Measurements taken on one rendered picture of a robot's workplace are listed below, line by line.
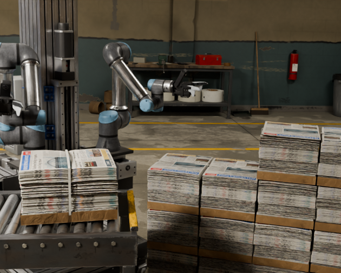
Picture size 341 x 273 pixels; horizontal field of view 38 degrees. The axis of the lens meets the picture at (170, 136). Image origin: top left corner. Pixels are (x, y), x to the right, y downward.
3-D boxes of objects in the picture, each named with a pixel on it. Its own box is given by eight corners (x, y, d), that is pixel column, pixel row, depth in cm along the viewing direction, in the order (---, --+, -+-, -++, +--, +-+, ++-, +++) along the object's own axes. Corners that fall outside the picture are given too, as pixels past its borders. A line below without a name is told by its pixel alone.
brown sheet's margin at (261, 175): (261, 160, 285) (262, 153, 284) (314, 164, 278) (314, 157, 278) (256, 179, 250) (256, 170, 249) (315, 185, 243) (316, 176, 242)
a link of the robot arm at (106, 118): (94, 134, 302) (94, 112, 299) (105, 130, 314) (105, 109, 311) (112, 136, 298) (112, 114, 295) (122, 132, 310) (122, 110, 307)
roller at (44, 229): (62, 202, 234) (62, 192, 233) (51, 246, 189) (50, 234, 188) (51, 202, 234) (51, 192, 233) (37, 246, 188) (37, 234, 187)
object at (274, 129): (265, 122, 279) (265, 120, 279) (318, 126, 272) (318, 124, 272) (260, 136, 244) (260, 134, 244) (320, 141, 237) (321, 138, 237)
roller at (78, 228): (90, 202, 236) (90, 192, 235) (85, 245, 190) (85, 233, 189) (79, 202, 235) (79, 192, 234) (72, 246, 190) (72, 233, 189)
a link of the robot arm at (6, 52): (23, 147, 265) (19, 43, 253) (-7, 148, 261) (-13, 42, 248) (22, 142, 276) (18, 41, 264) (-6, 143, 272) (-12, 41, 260)
